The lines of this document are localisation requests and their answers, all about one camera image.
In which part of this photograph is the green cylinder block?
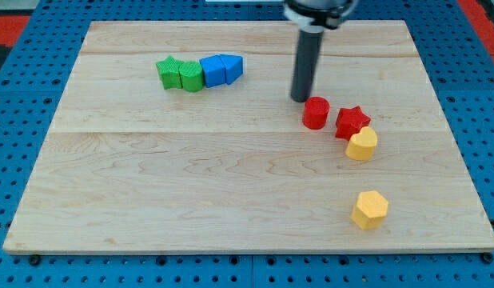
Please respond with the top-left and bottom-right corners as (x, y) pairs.
(179, 61), (205, 92)

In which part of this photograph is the wooden board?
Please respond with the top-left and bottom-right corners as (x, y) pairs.
(3, 21), (494, 255)

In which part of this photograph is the blue cube block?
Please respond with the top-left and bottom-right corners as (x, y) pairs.
(199, 55), (226, 88)

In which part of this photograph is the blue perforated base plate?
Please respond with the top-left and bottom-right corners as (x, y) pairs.
(0, 1), (494, 287)

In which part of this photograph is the red star block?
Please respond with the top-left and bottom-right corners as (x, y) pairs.
(335, 106), (371, 141)

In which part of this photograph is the yellow hexagon block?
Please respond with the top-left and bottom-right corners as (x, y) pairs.
(350, 190), (389, 230)

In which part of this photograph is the yellow heart block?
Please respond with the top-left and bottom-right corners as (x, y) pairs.
(345, 126), (378, 161)

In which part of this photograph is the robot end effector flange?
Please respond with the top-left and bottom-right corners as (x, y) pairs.
(283, 0), (358, 30)

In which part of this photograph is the blue pentagon block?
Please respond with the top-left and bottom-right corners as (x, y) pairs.
(219, 54), (243, 85)

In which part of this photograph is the green star block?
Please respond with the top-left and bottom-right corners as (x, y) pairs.
(155, 56), (184, 90)

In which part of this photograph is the red cylinder block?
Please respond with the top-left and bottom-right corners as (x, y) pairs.
(302, 96), (330, 130)

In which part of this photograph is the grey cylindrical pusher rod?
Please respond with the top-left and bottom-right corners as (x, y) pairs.
(290, 29), (324, 102)

